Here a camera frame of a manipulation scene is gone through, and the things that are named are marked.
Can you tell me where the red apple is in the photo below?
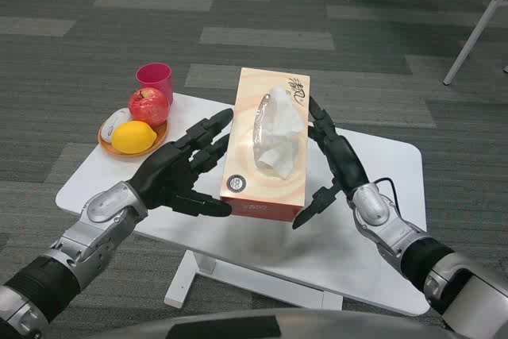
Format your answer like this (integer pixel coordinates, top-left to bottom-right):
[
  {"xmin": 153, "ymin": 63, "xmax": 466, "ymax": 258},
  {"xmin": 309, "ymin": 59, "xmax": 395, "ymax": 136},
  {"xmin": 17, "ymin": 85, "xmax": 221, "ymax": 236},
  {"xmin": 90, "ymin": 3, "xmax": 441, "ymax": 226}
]
[{"xmin": 128, "ymin": 87, "xmax": 171, "ymax": 128}]

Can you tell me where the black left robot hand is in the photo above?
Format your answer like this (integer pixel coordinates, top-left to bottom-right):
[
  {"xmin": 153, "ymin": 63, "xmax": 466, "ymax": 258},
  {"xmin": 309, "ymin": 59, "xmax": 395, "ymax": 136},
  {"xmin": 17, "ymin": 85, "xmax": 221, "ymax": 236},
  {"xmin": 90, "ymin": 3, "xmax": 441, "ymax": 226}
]
[{"xmin": 127, "ymin": 107, "xmax": 234, "ymax": 219}]

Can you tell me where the pink plastic cup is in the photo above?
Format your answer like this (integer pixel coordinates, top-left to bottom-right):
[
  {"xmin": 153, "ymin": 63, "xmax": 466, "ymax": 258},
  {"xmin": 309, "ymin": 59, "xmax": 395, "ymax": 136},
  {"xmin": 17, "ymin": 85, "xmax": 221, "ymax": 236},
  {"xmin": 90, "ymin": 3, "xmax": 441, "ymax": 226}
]
[{"xmin": 136, "ymin": 62, "xmax": 174, "ymax": 106}]

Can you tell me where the yellow lemon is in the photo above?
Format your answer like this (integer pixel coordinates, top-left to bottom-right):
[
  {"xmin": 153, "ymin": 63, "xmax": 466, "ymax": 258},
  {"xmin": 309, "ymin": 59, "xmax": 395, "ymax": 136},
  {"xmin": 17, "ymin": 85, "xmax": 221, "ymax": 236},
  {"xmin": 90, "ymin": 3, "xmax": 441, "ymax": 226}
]
[{"xmin": 110, "ymin": 120, "xmax": 158, "ymax": 155}]

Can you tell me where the orange plate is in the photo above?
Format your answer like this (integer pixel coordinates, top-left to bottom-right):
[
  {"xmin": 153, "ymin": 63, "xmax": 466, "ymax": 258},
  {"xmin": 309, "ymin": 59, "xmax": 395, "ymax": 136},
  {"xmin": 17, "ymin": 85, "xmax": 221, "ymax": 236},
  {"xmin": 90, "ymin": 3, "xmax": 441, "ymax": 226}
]
[{"xmin": 98, "ymin": 114, "xmax": 169, "ymax": 157}]

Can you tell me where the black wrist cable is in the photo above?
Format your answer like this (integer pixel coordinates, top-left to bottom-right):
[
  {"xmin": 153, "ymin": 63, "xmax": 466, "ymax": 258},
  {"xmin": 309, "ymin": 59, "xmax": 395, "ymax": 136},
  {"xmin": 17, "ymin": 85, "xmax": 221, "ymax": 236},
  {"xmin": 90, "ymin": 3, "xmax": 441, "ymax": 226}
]
[{"xmin": 371, "ymin": 176, "xmax": 399, "ymax": 213}]

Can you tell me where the orange patterned tissue box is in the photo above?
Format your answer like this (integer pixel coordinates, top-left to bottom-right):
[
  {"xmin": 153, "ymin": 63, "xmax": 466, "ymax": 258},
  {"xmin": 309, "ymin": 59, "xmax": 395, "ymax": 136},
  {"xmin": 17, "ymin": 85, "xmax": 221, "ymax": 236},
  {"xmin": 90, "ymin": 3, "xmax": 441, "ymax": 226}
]
[{"xmin": 219, "ymin": 67, "xmax": 312, "ymax": 223}]

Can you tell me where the white table base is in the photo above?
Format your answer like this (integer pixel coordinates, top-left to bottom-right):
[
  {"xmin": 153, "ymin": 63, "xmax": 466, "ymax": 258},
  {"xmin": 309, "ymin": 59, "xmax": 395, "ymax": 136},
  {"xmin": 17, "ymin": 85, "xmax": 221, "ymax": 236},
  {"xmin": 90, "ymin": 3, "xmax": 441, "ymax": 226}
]
[{"xmin": 164, "ymin": 249, "xmax": 344, "ymax": 312}]

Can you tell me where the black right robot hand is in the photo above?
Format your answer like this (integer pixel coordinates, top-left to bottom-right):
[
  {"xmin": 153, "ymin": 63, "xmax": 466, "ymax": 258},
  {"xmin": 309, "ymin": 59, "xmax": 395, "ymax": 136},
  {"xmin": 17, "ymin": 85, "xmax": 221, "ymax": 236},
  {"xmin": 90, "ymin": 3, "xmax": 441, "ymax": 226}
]
[{"xmin": 292, "ymin": 94, "xmax": 371, "ymax": 230}]

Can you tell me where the white computer mouse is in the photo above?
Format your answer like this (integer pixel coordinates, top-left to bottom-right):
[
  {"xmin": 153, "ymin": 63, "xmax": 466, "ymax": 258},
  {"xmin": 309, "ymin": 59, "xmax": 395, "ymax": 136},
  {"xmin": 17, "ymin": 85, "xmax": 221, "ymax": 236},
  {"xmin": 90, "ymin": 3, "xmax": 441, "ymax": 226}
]
[{"xmin": 100, "ymin": 107, "xmax": 133, "ymax": 144}]

